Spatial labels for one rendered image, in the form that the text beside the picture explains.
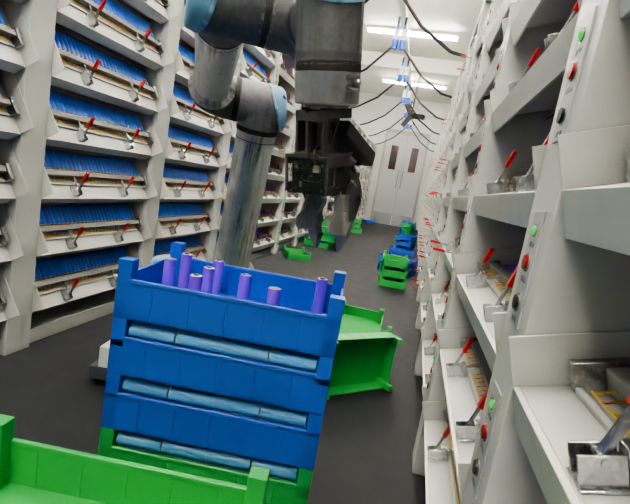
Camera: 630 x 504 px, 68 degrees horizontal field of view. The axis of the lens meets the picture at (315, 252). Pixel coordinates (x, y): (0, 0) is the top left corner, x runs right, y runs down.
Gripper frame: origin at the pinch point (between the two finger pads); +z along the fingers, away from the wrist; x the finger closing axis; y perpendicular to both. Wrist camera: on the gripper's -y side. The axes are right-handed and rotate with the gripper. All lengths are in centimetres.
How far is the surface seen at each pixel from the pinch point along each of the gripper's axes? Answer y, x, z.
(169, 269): 17.0, -17.8, 3.9
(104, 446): 31.7, -16.3, 25.4
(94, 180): -40, -127, 11
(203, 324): 22.0, -5.7, 7.3
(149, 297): 24.9, -12.4, 4.1
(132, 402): 28.6, -13.3, 18.7
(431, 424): -37, 10, 56
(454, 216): -116, -13, 22
